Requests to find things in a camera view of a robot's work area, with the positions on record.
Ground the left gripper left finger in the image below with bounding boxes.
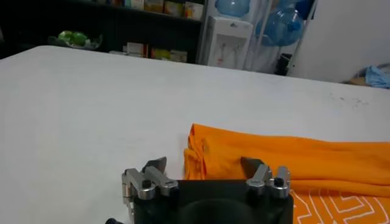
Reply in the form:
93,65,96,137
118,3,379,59
121,156,180,206

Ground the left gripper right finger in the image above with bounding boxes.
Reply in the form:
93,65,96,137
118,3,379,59
240,156,292,200

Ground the orange t-shirt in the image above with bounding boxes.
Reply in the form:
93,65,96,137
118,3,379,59
183,123,390,224

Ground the green yellow medicine box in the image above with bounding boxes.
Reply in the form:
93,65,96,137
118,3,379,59
151,47,171,61

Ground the beige green medicine box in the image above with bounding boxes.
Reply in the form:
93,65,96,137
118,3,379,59
169,49,188,63

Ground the red white medicine box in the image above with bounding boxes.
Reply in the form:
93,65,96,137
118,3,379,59
126,41,149,58

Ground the large brown cardboard box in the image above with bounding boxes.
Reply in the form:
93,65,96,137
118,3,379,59
342,75,369,86

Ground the white jug rack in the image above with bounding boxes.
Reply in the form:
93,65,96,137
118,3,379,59
243,0,319,75

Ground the white water dispenser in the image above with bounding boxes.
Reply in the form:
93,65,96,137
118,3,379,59
207,15,254,70

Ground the light blue cloth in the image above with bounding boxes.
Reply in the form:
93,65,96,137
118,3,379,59
364,65,390,89

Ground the bowl of green fruit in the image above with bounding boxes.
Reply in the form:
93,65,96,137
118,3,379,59
48,29,103,51

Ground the blue water jug with label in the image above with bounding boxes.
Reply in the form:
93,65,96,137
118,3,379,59
214,0,251,18

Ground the black shelving unit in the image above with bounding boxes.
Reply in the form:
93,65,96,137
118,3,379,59
0,0,208,65

